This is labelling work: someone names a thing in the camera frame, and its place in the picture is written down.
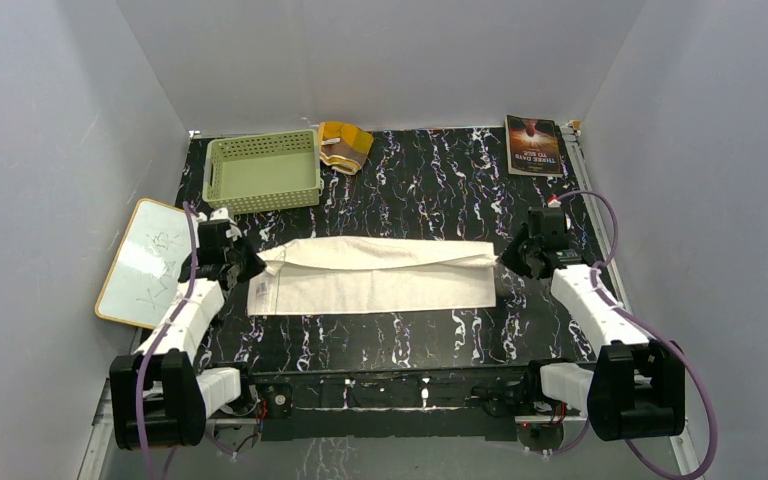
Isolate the whiteboard with yellow frame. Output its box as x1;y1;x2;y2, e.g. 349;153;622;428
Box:
95;198;191;330

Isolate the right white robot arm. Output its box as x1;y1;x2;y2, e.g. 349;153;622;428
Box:
499;207;685;441

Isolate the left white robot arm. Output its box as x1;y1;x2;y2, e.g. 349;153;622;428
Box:
109;208;266;450

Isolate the aluminium frame rail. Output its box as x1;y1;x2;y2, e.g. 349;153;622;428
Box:
207;367;588;426

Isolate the white towel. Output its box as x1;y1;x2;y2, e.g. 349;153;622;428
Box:
247;236;496;316

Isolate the green plastic basket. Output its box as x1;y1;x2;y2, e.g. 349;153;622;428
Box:
202;129;323;216

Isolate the yellow brown folded cloth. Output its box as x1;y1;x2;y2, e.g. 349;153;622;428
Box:
318;121;374;176

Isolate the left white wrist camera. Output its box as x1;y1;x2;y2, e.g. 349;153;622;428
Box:
209;208;234;224

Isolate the book with dark cover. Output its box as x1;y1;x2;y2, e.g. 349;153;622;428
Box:
505;115;563;177

